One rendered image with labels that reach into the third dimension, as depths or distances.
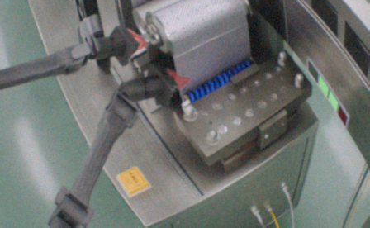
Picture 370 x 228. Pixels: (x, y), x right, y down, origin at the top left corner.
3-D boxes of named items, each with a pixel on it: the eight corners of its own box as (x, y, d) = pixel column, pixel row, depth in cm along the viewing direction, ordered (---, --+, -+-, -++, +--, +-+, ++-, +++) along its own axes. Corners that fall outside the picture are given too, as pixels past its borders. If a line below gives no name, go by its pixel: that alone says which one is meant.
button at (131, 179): (118, 178, 190) (116, 175, 188) (136, 168, 191) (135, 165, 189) (130, 195, 186) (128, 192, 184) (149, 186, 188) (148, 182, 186)
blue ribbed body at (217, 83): (185, 97, 189) (184, 91, 186) (249, 62, 194) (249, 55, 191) (192, 106, 188) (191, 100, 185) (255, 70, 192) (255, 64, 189)
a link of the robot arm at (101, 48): (87, 64, 158) (99, 53, 154) (80, 43, 159) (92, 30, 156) (104, 61, 163) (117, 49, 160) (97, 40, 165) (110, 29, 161)
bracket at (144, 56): (141, 102, 203) (126, 42, 177) (160, 92, 204) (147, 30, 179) (149, 115, 201) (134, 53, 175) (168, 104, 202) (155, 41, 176)
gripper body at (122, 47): (127, 66, 167) (107, 69, 161) (109, 42, 171) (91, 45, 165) (139, 47, 163) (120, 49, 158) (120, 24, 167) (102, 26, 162)
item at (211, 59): (181, 97, 189) (173, 57, 173) (250, 58, 194) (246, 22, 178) (182, 98, 189) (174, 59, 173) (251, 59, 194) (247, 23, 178)
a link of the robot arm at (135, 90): (129, 100, 169) (122, 78, 170) (118, 109, 174) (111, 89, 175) (151, 95, 173) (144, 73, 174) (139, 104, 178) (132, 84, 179)
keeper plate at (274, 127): (257, 144, 190) (258, 126, 181) (282, 127, 192) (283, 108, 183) (261, 151, 189) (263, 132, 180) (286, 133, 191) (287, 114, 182)
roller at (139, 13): (135, 25, 192) (130, 2, 182) (206, -8, 197) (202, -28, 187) (153, 49, 186) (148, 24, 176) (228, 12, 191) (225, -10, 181)
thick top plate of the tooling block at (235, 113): (177, 124, 190) (174, 112, 185) (286, 60, 198) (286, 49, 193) (207, 166, 182) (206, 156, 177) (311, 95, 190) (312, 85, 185)
